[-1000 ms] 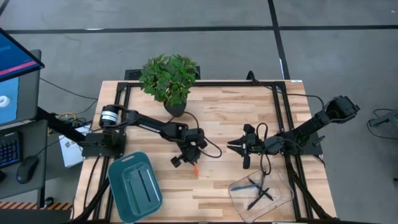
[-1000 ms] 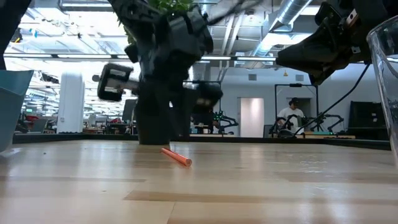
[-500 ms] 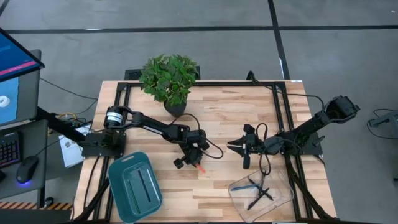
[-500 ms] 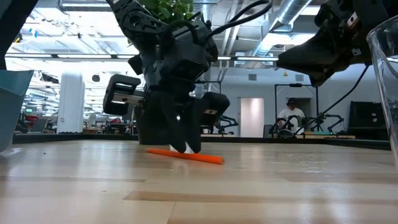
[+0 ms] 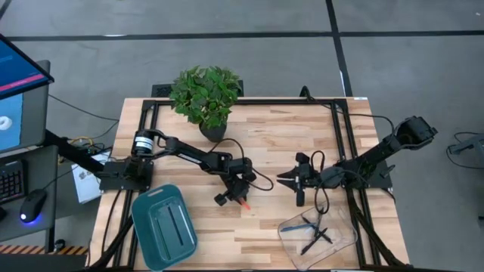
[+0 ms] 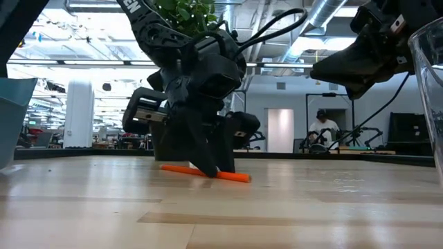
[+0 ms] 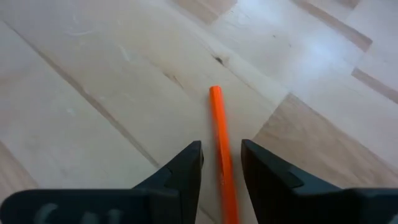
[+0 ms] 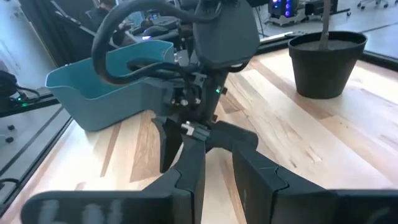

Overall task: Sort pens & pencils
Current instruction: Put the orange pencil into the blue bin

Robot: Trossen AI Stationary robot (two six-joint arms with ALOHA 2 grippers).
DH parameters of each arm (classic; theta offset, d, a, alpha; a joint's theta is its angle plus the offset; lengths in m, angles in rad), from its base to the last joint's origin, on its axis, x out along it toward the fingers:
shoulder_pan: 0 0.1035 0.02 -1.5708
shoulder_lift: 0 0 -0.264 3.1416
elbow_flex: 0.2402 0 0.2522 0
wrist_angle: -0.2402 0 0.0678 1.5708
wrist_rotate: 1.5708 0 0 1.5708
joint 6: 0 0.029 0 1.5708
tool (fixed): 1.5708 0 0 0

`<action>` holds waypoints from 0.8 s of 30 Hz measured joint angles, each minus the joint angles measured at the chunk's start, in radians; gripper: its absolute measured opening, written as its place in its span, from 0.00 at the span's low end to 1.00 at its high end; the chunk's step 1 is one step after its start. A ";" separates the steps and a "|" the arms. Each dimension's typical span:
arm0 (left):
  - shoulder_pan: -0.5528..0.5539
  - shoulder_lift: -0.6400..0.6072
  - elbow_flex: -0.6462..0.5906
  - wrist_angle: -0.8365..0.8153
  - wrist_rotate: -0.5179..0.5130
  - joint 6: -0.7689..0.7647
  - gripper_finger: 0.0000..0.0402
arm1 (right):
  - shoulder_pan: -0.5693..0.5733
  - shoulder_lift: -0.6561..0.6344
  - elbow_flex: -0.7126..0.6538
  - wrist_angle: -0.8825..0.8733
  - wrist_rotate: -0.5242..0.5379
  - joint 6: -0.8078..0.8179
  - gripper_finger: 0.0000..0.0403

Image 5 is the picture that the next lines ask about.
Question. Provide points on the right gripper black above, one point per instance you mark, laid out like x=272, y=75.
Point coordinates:
x=304, y=177

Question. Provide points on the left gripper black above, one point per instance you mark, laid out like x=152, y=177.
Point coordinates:
x=236, y=185

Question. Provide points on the orange pencil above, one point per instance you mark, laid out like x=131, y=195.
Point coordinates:
x=246, y=205

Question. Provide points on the blue pen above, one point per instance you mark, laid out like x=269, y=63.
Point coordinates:
x=296, y=227

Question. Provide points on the dark pen with clear barrel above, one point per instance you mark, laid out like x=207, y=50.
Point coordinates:
x=320, y=223

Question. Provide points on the matte black pen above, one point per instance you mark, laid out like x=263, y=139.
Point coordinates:
x=326, y=238

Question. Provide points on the thin black pencil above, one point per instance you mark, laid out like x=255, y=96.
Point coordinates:
x=175, y=225

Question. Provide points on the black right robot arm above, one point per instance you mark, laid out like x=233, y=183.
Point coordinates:
x=378, y=158

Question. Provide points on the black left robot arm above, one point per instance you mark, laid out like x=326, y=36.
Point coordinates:
x=189, y=155

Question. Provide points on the clear plastic bin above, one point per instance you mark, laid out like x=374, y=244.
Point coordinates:
x=340, y=249

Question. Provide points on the teal plastic bin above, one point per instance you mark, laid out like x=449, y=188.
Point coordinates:
x=151, y=242

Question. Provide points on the green plant in black pot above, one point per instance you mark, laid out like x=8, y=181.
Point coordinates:
x=206, y=98

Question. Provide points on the white booklet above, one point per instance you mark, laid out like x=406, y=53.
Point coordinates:
x=85, y=185

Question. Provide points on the dark computer desk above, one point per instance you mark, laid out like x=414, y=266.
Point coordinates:
x=41, y=170

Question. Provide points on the black computer mouse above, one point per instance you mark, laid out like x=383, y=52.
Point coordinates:
x=32, y=204

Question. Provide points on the yellow black hazard strip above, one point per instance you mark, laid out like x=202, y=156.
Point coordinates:
x=38, y=250

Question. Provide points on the grey-framed computer monitor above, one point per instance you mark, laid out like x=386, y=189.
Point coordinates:
x=34, y=121

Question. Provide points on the black keyboard with coloured lights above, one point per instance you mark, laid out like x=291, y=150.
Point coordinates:
x=11, y=183

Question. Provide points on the black tilted computer monitor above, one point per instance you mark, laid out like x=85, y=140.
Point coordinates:
x=19, y=72

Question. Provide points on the black aluminium table frame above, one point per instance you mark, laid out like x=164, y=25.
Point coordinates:
x=264, y=102

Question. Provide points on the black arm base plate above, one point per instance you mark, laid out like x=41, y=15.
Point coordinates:
x=382, y=179
x=113, y=181

